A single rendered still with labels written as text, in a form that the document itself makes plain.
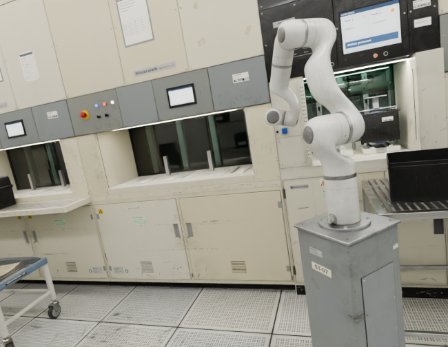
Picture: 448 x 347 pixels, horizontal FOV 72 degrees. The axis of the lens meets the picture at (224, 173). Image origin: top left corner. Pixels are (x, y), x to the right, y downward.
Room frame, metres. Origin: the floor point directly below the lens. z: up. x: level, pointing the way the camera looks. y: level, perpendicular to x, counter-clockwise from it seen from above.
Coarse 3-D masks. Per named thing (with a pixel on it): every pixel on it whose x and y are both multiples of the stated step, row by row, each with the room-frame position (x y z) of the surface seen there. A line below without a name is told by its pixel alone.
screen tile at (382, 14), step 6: (372, 12) 1.72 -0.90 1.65; (378, 12) 1.71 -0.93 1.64; (384, 12) 1.70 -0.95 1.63; (396, 12) 1.68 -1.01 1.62; (372, 18) 1.72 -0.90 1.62; (378, 18) 1.71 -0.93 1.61; (384, 18) 1.70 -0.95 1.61; (390, 18) 1.69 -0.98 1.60; (396, 18) 1.68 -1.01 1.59; (378, 24) 1.71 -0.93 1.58; (384, 24) 1.70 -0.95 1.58; (390, 24) 1.69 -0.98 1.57; (396, 24) 1.68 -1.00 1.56; (372, 30) 1.72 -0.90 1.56; (378, 30) 1.71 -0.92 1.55; (384, 30) 1.70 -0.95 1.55
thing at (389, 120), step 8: (376, 96) 1.95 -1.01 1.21; (376, 104) 1.98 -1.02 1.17; (384, 112) 1.89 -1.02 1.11; (392, 112) 1.87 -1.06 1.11; (368, 120) 1.92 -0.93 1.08; (376, 120) 1.90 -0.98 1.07; (384, 120) 1.89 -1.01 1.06; (392, 120) 1.88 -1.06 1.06; (368, 128) 1.92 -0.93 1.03; (376, 128) 1.90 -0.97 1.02; (384, 128) 1.89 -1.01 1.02; (392, 128) 1.88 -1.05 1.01; (368, 136) 1.92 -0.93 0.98; (376, 136) 1.91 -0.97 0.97; (384, 136) 1.89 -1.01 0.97; (392, 136) 1.88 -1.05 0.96; (368, 144) 2.04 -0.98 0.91
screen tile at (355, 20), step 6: (348, 18) 1.76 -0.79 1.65; (354, 18) 1.75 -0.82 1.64; (360, 18) 1.74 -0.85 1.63; (348, 24) 1.76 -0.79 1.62; (354, 24) 1.75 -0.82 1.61; (366, 24) 1.73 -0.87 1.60; (354, 30) 1.75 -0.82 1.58; (360, 30) 1.74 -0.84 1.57; (366, 30) 1.73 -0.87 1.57; (348, 36) 1.76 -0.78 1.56; (354, 36) 1.75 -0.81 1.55
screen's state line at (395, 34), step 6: (372, 36) 1.72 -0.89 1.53; (378, 36) 1.71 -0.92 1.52; (384, 36) 1.70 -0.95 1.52; (390, 36) 1.69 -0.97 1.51; (396, 36) 1.68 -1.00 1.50; (348, 42) 1.76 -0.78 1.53; (354, 42) 1.75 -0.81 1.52; (360, 42) 1.74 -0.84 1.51; (366, 42) 1.73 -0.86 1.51; (372, 42) 1.72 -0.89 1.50
